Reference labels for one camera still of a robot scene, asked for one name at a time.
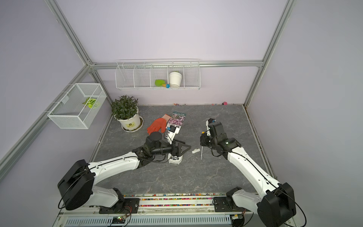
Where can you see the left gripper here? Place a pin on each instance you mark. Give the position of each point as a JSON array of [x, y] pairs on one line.
[[177, 152]]

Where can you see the green toy trowel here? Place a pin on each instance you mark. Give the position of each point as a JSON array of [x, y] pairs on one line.
[[161, 83]]

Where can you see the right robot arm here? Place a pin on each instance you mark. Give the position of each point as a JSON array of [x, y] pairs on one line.
[[273, 202]]

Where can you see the green item in basket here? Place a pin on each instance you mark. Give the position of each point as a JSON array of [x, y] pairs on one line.
[[91, 103]]

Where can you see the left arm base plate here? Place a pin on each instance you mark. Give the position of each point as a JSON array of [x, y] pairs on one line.
[[124, 206]]

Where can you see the white wire basket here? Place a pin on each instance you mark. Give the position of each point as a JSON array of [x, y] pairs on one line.
[[69, 113]]

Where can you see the small white pot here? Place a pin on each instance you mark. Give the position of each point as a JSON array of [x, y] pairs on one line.
[[175, 79]]

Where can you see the long white wire shelf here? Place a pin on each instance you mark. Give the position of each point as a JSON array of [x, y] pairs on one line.
[[133, 74]]

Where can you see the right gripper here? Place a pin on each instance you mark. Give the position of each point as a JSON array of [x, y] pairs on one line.
[[203, 139]]

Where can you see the white alarm device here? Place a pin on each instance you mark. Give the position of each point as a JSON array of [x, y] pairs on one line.
[[174, 159]]

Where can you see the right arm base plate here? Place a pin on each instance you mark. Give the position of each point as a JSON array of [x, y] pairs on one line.
[[225, 204]]

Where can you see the flower seed packet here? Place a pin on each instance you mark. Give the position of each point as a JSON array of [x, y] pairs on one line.
[[175, 121]]

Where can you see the white battery cover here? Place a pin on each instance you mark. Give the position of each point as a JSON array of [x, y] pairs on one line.
[[195, 151]]

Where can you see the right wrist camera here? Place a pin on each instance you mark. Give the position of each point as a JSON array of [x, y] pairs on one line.
[[209, 121]]

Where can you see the white vent grille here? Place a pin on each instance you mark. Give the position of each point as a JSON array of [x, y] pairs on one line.
[[143, 221]]

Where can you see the orange rubber glove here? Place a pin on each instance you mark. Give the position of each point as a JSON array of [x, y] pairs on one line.
[[159, 124]]

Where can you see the potted green plant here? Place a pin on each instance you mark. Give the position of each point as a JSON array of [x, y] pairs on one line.
[[125, 111]]

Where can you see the yellow handled screwdriver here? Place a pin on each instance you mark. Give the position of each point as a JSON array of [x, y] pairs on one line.
[[201, 150]]

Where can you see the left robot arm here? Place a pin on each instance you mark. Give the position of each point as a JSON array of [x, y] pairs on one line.
[[79, 185]]

